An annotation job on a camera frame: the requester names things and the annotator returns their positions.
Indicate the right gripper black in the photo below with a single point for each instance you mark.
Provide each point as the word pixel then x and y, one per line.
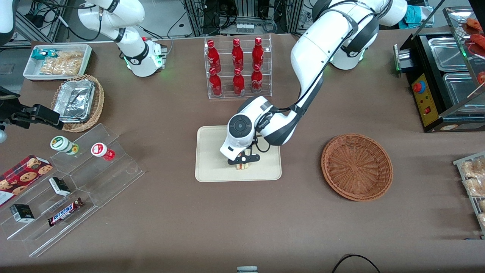
pixel 11 112

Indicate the triangular sandwich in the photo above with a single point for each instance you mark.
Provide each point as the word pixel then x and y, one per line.
pixel 242 167

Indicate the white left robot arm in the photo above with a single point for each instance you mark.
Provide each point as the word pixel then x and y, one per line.
pixel 314 49

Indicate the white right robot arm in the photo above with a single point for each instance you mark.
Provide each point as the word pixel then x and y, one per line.
pixel 132 49

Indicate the beige plastic tray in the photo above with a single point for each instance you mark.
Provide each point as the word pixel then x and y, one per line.
pixel 212 159

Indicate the aluminium foil tray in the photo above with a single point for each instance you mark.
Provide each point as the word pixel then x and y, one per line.
pixel 75 100

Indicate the oval tan wicker basket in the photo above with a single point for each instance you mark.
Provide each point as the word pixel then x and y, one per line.
pixel 99 102

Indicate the round brown wicker basket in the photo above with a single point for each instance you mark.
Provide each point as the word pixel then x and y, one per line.
pixel 356 167

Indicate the green lid yogurt cup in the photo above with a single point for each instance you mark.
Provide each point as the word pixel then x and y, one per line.
pixel 62 144

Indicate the white rectangular snack bin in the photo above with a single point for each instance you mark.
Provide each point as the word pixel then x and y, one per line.
pixel 30 70

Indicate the clear bag of crackers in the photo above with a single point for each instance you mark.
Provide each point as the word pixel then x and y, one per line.
pixel 62 63

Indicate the teal snack packet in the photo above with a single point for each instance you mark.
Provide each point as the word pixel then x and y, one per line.
pixel 41 54

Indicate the red lid yogurt cup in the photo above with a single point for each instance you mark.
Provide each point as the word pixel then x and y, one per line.
pixel 100 150

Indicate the clear acrylic bottle rack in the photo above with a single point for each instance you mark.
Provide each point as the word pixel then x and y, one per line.
pixel 240 94

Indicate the red cookie box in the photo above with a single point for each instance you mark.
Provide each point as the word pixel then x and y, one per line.
pixel 22 176

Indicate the small black box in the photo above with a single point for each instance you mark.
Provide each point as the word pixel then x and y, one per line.
pixel 22 213
pixel 60 185

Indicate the red cola bottle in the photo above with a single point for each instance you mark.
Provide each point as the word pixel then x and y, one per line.
pixel 238 83
pixel 213 57
pixel 258 53
pixel 237 55
pixel 215 84
pixel 257 81

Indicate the clear acrylic stepped display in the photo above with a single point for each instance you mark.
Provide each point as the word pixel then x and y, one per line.
pixel 110 182

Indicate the Snickers chocolate bar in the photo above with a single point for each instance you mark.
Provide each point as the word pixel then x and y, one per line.
pixel 64 212

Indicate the small grey device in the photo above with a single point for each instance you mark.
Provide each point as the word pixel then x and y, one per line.
pixel 247 269

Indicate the white power strip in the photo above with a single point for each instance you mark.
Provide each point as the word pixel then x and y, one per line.
pixel 244 27

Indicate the black food warmer case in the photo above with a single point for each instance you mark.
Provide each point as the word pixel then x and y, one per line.
pixel 428 110

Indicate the teal plastic bag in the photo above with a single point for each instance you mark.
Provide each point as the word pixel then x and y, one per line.
pixel 415 17

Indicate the steel warmer pan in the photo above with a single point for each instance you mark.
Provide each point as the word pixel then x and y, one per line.
pixel 460 89
pixel 447 53

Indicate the bagged fried snack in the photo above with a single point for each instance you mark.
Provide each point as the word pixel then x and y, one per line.
pixel 475 168
pixel 476 186

